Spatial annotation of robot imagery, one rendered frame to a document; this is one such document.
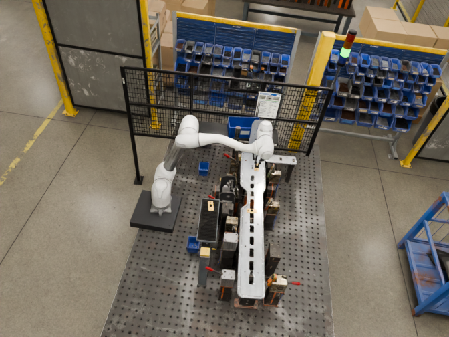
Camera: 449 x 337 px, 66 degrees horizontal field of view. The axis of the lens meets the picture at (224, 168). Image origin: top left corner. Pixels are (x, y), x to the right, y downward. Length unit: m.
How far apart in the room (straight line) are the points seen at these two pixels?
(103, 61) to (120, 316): 3.02
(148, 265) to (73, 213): 1.53
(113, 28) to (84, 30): 0.37
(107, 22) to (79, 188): 1.90
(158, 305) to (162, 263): 0.33
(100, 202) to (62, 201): 0.41
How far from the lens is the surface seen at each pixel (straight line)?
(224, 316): 2.72
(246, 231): 2.70
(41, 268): 3.90
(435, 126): 4.97
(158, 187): 2.89
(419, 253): 4.26
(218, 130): 3.39
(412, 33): 5.38
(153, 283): 2.81
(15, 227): 4.28
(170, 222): 3.00
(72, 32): 4.63
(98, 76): 4.80
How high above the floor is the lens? 3.25
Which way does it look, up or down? 47 degrees down
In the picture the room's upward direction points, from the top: 7 degrees clockwise
